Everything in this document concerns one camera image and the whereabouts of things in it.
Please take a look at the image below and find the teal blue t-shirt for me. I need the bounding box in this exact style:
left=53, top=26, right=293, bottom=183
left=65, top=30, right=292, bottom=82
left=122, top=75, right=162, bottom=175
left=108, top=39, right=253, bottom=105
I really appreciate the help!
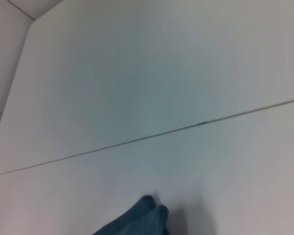
left=93, top=195, right=171, bottom=235

